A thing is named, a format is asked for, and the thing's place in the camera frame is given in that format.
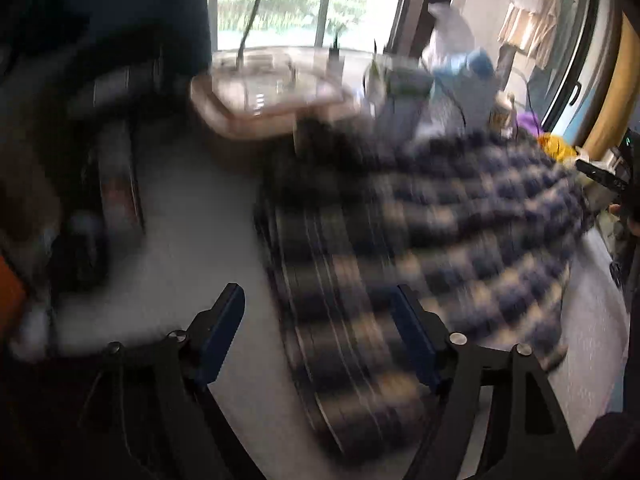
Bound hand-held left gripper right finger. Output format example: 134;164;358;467
390;285;583;480

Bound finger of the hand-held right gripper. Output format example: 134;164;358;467
575;159;623;188

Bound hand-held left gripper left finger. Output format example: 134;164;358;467
100;282;268;480

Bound blue plaid shirt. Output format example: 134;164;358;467
252;127;593;461

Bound yellow cloth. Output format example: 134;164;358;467
537;132;576;163

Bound yellow foam pipe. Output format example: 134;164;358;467
582;10;640;161

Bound purple cloth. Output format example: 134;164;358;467
515;110;543;136

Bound small bottle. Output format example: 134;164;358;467
492;92;516;137

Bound light blue bag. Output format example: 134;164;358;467
420;50;498;136

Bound hanging beige clothes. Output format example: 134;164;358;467
497;0;566;68

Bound white plastic bag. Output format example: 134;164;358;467
427;2;476;61

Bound orange box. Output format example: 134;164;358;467
0;255;26;341

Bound clear plastic container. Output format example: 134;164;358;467
190;45;361;141

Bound balcony railing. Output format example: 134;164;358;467
207;0;401;53

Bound teal curtain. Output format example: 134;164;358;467
75;0;213;76

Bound dark cable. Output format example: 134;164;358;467
237;0;273;63

